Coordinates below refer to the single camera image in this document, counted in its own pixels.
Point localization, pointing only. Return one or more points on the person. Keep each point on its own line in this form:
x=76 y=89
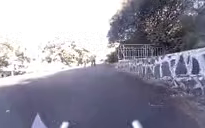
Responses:
x=93 y=60

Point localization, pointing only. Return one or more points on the dark grey asphalt road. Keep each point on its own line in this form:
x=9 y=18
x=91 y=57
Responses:
x=93 y=93

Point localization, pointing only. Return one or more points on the white metal railing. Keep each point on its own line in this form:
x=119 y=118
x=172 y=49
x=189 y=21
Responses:
x=138 y=52

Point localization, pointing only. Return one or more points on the robot's own part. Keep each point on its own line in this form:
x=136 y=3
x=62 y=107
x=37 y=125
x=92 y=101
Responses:
x=136 y=124
x=64 y=124

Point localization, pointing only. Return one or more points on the row of pale trees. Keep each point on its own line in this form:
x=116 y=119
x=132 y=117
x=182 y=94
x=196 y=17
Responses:
x=33 y=56

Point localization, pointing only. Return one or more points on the row of dark trees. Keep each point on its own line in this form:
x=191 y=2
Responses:
x=163 y=23

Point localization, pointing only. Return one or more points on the grey stone wall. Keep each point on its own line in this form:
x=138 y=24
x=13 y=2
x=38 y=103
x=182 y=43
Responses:
x=180 y=71

